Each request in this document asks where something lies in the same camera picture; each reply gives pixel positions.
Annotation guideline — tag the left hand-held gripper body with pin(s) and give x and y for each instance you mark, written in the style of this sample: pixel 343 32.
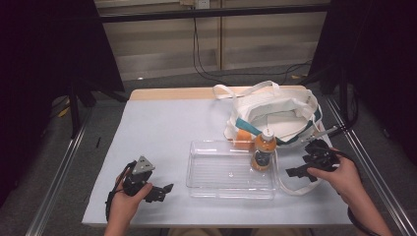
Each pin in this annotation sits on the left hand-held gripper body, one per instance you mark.
pixel 137 180

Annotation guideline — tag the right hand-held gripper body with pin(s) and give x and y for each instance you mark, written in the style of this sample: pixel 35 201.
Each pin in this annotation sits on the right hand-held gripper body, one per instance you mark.
pixel 321 154

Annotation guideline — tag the orange drink bottle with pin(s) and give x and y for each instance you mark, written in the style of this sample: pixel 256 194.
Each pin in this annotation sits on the orange drink bottle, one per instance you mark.
pixel 263 152

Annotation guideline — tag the white canvas tote bag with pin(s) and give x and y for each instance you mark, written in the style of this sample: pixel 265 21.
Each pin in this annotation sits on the white canvas tote bag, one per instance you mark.
pixel 285 111

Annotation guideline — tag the clear plastic tray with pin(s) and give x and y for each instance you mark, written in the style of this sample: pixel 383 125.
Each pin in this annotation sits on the clear plastic tray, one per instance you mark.
pixel 226 170

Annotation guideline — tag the person's left hand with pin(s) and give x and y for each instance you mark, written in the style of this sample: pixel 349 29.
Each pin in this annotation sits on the person's left hand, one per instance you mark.
pixel 124 208

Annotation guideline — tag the person's right hand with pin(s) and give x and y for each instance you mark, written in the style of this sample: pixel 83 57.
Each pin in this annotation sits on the person's right hand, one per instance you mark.
pixel 344 178

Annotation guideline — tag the pale blue table mat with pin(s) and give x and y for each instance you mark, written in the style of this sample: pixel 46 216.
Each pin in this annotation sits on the pale blue table mat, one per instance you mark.
pixel 157 137

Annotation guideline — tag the small black floor object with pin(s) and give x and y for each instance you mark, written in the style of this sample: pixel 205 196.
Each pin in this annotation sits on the small black floor object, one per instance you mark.
pixel 98 142

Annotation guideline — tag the black stand leg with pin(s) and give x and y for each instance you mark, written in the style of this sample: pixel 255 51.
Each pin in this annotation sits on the black stand leg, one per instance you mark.
pixel 74 108

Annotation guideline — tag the black curtain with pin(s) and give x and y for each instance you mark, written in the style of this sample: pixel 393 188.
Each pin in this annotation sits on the black curtain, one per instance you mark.
pixel 377 49
pixel 42 65

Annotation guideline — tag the black horizontal bar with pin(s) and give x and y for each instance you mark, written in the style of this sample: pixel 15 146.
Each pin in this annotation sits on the black horizontal bar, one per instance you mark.
pixel 196 13

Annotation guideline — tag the metal floor rail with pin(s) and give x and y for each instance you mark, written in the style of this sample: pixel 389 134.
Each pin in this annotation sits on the metal floor rail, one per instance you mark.
pixel 390 196
pixel 55 183

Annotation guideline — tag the white wall socket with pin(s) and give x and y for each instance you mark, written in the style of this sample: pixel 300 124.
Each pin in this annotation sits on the white wall socket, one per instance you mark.
pixel 202 4

